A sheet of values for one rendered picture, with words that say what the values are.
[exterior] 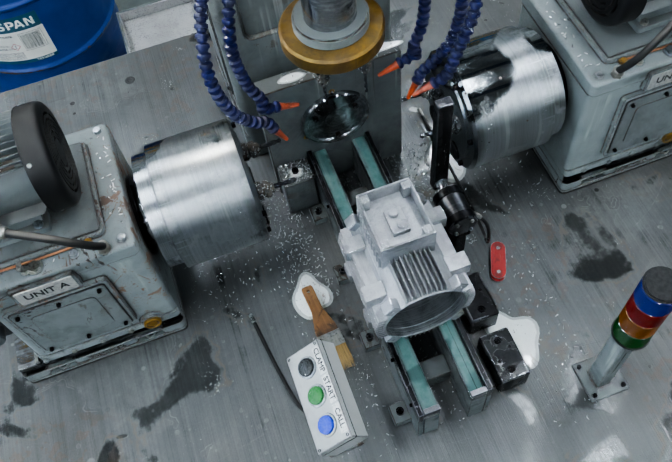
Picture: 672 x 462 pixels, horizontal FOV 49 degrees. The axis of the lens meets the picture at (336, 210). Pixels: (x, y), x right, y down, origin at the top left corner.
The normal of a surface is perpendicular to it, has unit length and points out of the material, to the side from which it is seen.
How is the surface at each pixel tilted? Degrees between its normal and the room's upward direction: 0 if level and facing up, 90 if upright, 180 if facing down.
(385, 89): 90
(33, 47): 91
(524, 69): 21
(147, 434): 0
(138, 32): 0
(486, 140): 73
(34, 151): 37
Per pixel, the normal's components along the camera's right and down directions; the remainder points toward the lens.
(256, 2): 0.33, 0.79
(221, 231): 0.29, 0.61
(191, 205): 0.15, 0.10
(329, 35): -0.08, -0.52
